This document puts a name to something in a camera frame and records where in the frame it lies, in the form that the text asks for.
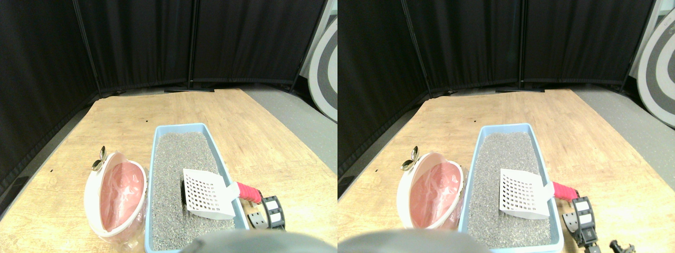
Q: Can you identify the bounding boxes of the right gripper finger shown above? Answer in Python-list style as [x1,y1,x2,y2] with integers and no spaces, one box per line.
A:
[246,210,265,230]
[572,196,600,247]
[562,210,581,235]
[262,196,286,230]

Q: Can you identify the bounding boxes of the white scoop with red handle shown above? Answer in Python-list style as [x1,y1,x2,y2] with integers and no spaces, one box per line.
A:
[499,169,579,220]
[182,169,263,220]

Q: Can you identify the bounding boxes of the blue litter tray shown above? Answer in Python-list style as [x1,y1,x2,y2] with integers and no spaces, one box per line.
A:
[144,123,249,252]
[458,123,565,252]

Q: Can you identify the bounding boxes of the white bin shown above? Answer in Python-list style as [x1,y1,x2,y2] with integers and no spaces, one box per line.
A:
[397,146,465,230]
[83,146,148,244]

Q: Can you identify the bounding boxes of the grey and white round board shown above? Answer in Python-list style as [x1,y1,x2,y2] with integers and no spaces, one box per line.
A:
[308,18,338,123]
[637,21,675,128]

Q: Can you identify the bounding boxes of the black bracket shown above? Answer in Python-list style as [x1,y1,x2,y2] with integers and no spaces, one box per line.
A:
[609,240,636,253]

